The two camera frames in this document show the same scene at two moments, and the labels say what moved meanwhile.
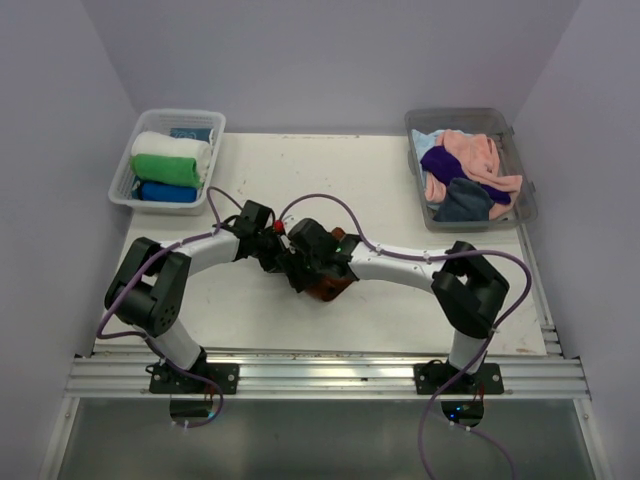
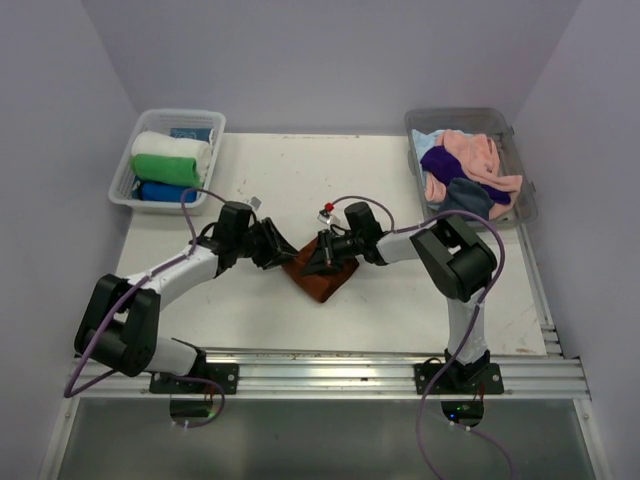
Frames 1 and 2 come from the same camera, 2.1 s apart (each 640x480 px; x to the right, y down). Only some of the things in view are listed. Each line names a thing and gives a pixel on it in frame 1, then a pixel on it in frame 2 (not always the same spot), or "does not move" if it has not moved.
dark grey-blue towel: [465, 201] does not move
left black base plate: [164, 379] does not move
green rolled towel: [174, 170] does not move
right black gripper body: [307, 267] to [348, 245]
